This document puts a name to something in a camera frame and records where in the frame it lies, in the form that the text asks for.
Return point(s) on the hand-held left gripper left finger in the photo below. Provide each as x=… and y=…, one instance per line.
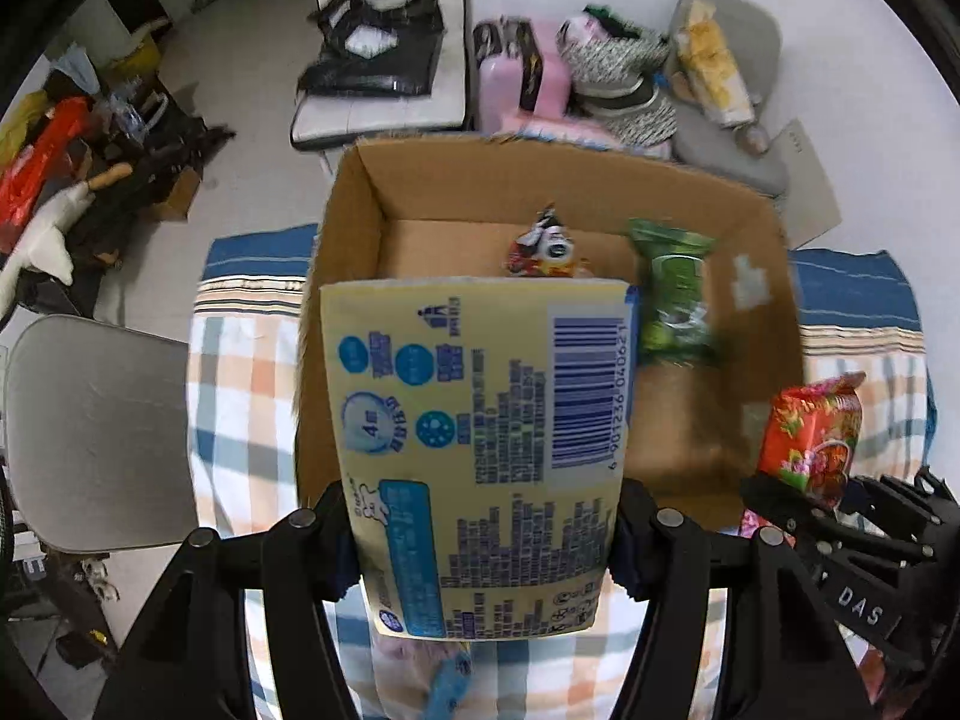
x=346, y=568

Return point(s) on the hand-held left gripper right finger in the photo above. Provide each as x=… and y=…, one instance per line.
x=622, y=574

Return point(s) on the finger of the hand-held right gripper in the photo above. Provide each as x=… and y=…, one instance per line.
x=907, y=495
x=780, y=499

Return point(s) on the large cardboard box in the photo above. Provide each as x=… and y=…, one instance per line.
x=705, y=420

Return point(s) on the yellow tissue pack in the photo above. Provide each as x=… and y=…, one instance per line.
x=480, y=457

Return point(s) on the pink and blue packet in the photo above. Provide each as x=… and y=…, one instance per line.
x=431, y=679

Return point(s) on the plaid blanket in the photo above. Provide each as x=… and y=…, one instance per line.
x=240, y=405

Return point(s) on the green snack packet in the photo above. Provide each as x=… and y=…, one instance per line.
x=675, y=300

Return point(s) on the grey padded chair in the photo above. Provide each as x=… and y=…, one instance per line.
x=97, y=420

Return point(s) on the flat cardboard sheet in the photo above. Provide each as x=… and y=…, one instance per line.
x=814, y=180

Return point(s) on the red and white snack packet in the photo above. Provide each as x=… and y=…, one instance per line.
x=546, y=247

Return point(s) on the grey shell chair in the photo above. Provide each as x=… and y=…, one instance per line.
x=720, y=146

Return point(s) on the small open cardboard box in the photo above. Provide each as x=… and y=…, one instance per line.
x=176, y=195

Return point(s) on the pink and blue cloth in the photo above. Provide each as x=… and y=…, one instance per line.
x=559, y=131

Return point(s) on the yellow snack bag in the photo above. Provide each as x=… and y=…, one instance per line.
x=712, y=60

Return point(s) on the white plush goose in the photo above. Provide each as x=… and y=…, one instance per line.
x=45, y=240

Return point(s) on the patterned knit clothing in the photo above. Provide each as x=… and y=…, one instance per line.
x=619, y=75

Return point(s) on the pink suitcase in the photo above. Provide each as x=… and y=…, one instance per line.
x=496, y=86

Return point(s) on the white cushioned chair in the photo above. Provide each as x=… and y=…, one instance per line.
x=450, y=75

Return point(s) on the red plastic bag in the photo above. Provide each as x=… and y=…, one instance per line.
x=34, y=172

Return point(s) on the black plastic bag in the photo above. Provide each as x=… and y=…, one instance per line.
x=375, y=52

